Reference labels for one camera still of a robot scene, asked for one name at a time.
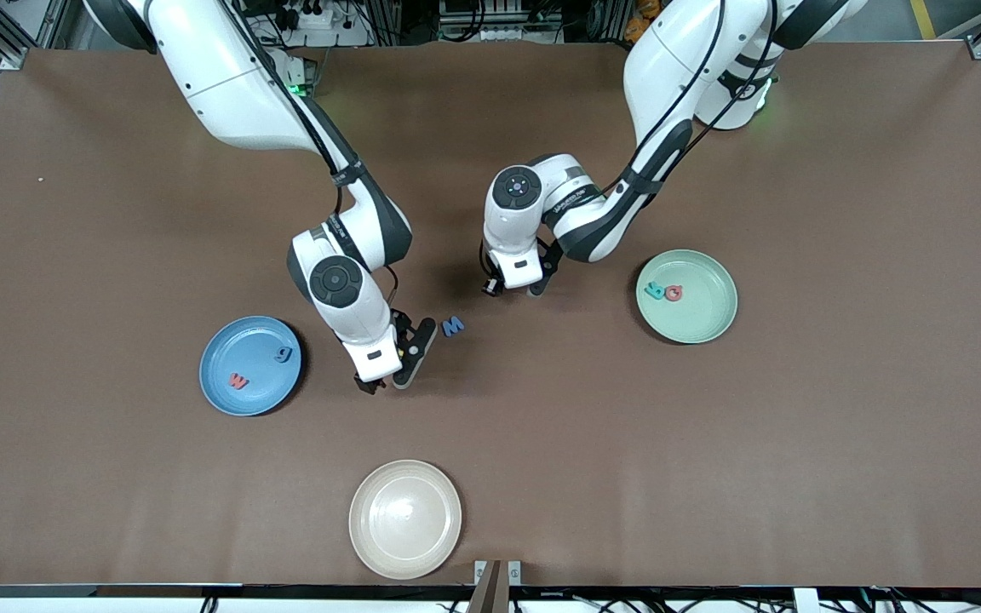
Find black electronics rack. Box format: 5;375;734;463
439;0;564;43

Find blue plate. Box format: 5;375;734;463
199;316;303;417

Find brown table cover sheet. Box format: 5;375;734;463
0;41;981;588

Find green plate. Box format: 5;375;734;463
635;249;739;346

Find white power strip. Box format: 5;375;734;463
286;0;372;48

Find beige plate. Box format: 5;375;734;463
348;460;463;581

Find metal camera bracket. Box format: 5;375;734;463
467;559;522;613

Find orange snack packets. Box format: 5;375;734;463
624;0;662;45

